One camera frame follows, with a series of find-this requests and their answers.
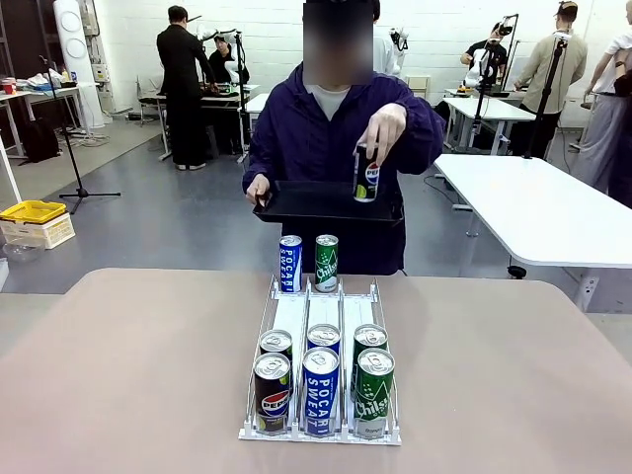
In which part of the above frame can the person's left hand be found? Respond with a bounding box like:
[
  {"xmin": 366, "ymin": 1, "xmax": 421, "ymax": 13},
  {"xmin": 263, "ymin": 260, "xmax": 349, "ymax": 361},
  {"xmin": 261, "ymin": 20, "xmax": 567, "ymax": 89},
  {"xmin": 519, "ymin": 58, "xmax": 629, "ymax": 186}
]
[{"xmin": 355, "ymin": 102, "xmax": 409, "ymax": 164}]

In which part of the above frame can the person's right hand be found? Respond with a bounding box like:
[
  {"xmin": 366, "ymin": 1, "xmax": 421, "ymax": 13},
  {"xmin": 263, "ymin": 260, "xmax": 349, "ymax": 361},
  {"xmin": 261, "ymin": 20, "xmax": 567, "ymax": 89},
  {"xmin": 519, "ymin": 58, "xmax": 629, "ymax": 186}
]
[{"xmin": 245, "ymin": 173, "xmax": 273, "ymax": 207}]

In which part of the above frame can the black plastic serving tray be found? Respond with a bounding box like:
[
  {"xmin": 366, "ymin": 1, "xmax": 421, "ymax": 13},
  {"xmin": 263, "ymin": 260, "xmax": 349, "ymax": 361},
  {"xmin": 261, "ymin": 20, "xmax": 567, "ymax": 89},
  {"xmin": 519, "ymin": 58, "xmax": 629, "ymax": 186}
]
[{"xmin": 252, "ymin": 180, "xmax": 406, "ymax": 228}]

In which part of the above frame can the black Pepsi can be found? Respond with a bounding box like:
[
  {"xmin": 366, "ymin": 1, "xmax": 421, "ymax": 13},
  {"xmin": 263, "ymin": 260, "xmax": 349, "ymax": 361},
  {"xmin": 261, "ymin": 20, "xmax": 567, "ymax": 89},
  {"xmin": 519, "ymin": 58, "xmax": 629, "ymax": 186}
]
[
  {"xmin": 253, "ymin": 352, "xmax": 292, "ymax": 435},
  {"xmin": 353, "ymin": 143, "xmax": 382, "ymax": 203},
  {"xmin": 259, "ymin": 329, "xmax": 294, "ymax": 386}
]

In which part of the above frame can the person's right forearm purple sleeve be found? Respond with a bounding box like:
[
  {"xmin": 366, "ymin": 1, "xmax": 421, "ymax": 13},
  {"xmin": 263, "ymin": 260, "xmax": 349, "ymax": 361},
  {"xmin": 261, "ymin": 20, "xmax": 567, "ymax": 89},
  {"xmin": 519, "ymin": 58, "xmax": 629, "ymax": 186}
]
[{"xmin": 241, "ymin": 132, "xmax": 277, "ymax": 192}]

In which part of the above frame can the person's left forearm purple sleeve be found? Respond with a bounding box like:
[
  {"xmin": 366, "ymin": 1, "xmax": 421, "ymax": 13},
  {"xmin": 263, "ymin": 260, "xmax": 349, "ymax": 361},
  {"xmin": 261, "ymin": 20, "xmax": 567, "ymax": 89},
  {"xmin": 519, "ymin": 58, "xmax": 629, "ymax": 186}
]
[{"xmin": 389, "ymin": 96, "xmax": 445, "ymax": 175}]

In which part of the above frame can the person in purple jacket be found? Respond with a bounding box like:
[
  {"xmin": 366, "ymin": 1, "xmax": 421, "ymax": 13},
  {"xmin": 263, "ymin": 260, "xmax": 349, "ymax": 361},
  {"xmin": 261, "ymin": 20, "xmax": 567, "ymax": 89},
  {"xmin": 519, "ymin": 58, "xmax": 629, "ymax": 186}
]
[{"xmin": 241, "ymin": 0, "xmax": 445, "ymax": 277}]

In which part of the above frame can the person with black t-shirt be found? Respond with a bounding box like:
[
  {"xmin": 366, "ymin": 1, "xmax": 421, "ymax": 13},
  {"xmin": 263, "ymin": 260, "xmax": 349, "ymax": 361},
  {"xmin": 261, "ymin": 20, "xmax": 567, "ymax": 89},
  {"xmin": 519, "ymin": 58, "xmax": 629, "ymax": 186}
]
[{"xmin": 460, "ymin": 19, "xmax": 511, "ymax": 76}]

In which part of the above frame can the seated person in black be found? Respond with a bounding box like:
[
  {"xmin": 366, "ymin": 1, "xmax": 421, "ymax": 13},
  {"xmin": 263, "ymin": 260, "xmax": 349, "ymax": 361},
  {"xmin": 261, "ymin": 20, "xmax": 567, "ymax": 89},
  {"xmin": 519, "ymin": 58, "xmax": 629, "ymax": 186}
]
[{"xmin": 206, "ymin": 36, "xmax": 251, "ymax": 86}]

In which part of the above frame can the person in black suit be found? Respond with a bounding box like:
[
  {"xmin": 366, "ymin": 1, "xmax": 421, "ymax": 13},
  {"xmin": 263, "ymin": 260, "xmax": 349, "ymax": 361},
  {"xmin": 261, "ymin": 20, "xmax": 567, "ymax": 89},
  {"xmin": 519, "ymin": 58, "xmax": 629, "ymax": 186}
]
[{"xmin": 156, "ymin": 5, "xmax": 219, "ymax": 172}]

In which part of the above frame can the person in beige jacket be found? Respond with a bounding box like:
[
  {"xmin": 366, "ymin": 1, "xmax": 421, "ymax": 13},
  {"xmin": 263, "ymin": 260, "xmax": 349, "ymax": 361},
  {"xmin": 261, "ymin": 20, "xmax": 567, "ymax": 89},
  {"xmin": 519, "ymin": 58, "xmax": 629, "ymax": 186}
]
[{"xmin": 512, "ymin": 1, "xmax": 590, "ymax": 160}]

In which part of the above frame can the person in grey trousers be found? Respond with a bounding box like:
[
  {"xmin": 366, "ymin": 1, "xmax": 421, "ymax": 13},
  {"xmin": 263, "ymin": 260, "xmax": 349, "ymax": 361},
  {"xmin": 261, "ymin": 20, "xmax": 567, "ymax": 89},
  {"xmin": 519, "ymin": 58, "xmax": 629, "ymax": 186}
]
[{"xmin": 571, "ymin": 9, "xmax": 632, "ymax": 197}]

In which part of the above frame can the wooden shelf unit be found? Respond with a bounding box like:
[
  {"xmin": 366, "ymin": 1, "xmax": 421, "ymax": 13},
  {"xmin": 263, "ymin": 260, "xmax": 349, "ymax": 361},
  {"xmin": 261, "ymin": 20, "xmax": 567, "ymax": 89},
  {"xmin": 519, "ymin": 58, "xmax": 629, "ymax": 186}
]
[{"xmin": 404, "ymin": 74, "xmax": 433, "ymax": 101}]

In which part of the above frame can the blue Pocari Sweat can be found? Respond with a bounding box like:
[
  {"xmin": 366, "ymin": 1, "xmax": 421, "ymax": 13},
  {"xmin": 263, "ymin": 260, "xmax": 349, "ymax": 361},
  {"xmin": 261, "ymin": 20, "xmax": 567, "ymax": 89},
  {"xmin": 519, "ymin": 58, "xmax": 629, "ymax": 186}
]
[
  {"xmin": 306, "ymin": 323, "xmax": 342, "ymax": 356},
  {"xmin": 301, "ymin": 347, "xmax": 342, "ymax": 437},
  {"xmin": 278, "ymin": 234, "xmax": 303, "ymax": 293}
]

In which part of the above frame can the white table with grey legs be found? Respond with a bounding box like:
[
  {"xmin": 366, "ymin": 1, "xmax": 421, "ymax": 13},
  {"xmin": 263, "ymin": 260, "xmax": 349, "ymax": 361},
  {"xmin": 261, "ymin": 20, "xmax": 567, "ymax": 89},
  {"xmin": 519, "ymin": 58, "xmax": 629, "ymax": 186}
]
[{"xmin": 441, "ymin": 96, "xmax": 538, "ymax": 158}]

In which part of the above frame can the green Chilsung cider can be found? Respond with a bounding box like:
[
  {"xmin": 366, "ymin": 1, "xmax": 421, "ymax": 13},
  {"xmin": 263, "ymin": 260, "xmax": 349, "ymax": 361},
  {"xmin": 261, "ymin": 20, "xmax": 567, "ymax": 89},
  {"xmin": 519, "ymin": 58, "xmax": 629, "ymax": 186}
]
[
  {"xmin": 314, "ymin": 234, "xmax": 340, "ymax": 293},
  {"xmin": 350, "ymin": 323, "xmax": 389, "ymax": 401},
  {"xmin": 354, "ymin": 348, "xmax": 396, "ymax": 438}
]

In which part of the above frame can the large white table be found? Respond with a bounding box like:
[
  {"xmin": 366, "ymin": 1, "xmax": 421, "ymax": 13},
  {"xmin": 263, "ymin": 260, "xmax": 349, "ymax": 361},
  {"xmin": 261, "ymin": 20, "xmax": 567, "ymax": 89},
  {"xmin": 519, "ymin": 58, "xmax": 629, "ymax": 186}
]
[{"xmin": 433, "ymin": 153, "xmax": 632, "ymax": 313}]

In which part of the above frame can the black microphone tripod stand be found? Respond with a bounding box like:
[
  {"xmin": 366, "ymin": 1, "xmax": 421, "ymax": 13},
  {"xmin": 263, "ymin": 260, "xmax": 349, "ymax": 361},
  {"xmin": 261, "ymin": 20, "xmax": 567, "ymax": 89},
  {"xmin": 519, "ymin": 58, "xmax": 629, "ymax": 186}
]
[{"xmin": 38, "ymin": 54, "xmax": 122, "ymax": 215}]

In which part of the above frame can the white plastic crate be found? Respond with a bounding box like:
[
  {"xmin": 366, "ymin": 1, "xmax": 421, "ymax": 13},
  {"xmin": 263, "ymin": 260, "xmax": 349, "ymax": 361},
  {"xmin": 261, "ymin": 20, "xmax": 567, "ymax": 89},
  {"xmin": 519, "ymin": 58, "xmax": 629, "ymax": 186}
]
[{"xmin": 0, "ymin": 211, "xmax": 77, "ymax": 251}]

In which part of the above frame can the black bag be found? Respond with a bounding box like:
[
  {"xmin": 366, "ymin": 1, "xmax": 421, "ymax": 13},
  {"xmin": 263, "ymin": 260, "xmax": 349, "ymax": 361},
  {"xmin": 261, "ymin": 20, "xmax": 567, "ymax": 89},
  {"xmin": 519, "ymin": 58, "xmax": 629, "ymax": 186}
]
[{"xmin": 21, "ymin": 117, "xmax": 61, "ymax": 165}]

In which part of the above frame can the white tower air conditioner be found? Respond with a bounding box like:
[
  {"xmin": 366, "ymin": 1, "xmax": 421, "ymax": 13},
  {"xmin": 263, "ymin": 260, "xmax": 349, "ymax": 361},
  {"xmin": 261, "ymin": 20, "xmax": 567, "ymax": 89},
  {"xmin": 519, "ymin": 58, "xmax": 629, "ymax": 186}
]
[{"xmin": 51, "ymin": 0, "xmax": 106, "ymax": 130}]

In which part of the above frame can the yellow plastic basket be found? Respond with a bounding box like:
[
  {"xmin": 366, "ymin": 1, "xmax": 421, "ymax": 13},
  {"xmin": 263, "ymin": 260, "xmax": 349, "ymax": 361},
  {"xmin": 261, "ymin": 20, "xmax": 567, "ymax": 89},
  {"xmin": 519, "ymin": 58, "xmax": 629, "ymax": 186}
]
[{"xmin": 0, "ymin": 199, "xmax": 68, "ymax": 226}]

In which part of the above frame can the clear plastic bowl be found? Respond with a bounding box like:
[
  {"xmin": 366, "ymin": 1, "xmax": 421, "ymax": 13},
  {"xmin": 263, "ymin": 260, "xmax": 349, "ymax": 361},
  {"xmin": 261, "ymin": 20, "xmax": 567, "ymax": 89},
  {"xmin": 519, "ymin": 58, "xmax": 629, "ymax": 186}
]
[{"xmin": 2, "ymin": 238, "xmax": 46, "ymax": 264}]

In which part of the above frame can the white wire can dispenser rack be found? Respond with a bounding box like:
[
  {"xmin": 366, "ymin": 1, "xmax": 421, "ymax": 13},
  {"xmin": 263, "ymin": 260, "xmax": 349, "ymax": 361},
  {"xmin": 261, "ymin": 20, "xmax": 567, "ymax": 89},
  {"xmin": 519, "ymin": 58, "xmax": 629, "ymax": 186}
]
[{"xmin": 238, "ymin": 275, "xmax": 402, "ymax": 447}]

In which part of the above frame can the black camera tripod stand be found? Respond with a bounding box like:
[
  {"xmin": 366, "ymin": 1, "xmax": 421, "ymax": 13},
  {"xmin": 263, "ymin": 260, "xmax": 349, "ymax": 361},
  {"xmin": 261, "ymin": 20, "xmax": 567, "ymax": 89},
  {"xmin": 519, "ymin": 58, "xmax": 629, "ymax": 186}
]
[{"xmin": 521, "ymin": 32, "xmax": 573, "ymax": 161}]

